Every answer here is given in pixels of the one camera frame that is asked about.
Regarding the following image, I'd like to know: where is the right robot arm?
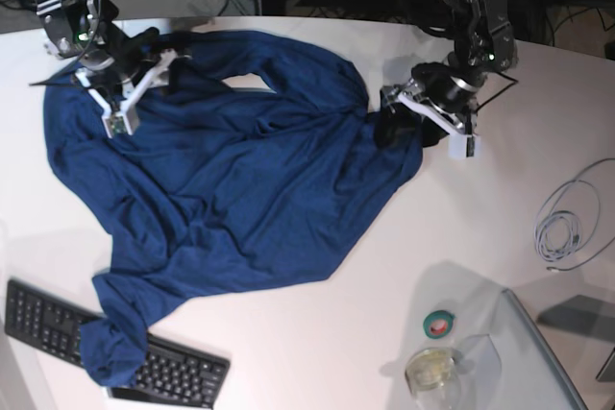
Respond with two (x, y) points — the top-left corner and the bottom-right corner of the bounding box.
(17, 0), (190, 103)

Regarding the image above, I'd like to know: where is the coiled white cable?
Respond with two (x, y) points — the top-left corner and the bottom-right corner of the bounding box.
(533, 157), (615, 274)

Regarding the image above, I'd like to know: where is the clear tape dispenser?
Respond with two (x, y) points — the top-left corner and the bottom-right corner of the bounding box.
(405, 348), (462, 410)

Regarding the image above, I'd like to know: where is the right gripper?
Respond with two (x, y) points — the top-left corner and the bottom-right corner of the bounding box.
(80, 27), (194, 95)

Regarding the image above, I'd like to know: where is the black computer keyboard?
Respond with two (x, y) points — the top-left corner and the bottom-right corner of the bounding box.
(5, 279), (231, 409)

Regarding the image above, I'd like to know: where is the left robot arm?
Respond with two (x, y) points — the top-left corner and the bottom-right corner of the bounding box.
(374, 0), (517, 158)

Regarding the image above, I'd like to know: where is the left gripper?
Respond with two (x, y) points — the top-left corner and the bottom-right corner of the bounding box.
(373, 63), (486, 150)

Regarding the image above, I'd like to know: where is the dark blue t-shirt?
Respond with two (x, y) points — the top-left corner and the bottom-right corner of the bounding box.
(43, 31), (423, 387)

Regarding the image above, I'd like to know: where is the green tape roll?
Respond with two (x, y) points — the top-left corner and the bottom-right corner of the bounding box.
(423, 310), (455, 339)

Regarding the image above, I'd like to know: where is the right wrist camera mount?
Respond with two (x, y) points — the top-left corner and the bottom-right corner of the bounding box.
(74, 48), (191, 138)

